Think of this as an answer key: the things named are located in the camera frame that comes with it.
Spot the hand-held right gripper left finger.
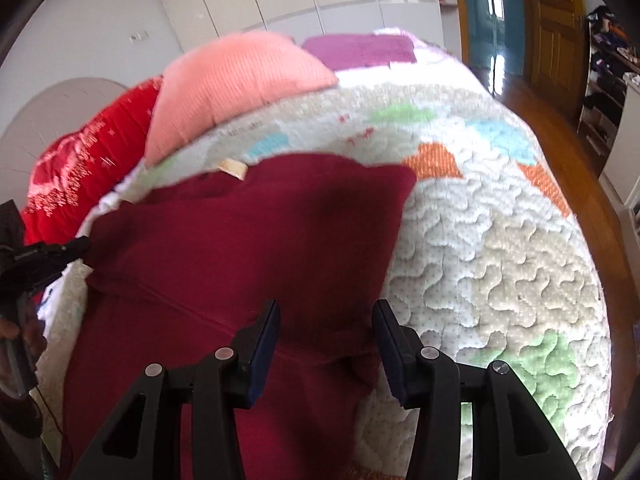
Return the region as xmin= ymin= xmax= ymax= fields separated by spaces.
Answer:
xmin=69 ymin=300 xmax=282 ymax=480

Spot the open shelf with clothes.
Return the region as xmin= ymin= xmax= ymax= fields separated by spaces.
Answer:
xmin=576 ymin=5 xmax=640 ymax=163

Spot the red embroidered pillow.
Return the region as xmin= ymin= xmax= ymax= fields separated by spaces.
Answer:
xmin=22 ymin=76 xmax=165 ymax=247

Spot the pink pillow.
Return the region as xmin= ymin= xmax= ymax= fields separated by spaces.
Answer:
xmin=144 ymin=31 xmax=339 ymax=166

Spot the patchwork heart quilted bedspread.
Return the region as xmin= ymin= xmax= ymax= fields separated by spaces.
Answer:
xmin=37 ymin=30 xmax=614 ymax=480

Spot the dark red sweater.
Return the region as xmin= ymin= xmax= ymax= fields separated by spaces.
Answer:
xmin=60 ymin=152 xmax=419 ymax=480

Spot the round grey headboard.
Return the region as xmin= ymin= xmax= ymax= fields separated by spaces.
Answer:
xmin=0 ymin=77 xmax=132 ymax=196

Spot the wooden door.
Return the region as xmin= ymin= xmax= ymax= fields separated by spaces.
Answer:
xmin=517 ymin=0 xmax=587 ymax=117

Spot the teal glass door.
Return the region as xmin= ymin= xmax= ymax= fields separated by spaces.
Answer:
xmin=459 ymin=0 xmax=527 ymax=97

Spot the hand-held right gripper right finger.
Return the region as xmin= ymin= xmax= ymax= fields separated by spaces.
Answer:
xmin=372 ymin=299 xmax=584 ymax=480

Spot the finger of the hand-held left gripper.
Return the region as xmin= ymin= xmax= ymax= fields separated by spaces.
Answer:
xmin=55 ymin=236 xmax=92 ymax=266

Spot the person's left hand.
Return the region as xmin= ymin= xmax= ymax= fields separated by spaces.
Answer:
xmin=0 ymin=310 xmax=48 ymax=401

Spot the white cabinet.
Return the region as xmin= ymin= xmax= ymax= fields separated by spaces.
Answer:
xmin=599 ymin=95 xmax=640 ymax=213

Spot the purple cloth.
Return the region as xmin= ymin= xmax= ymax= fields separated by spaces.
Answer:
xmin=302 ymin=33 xmax=417 ymax=70

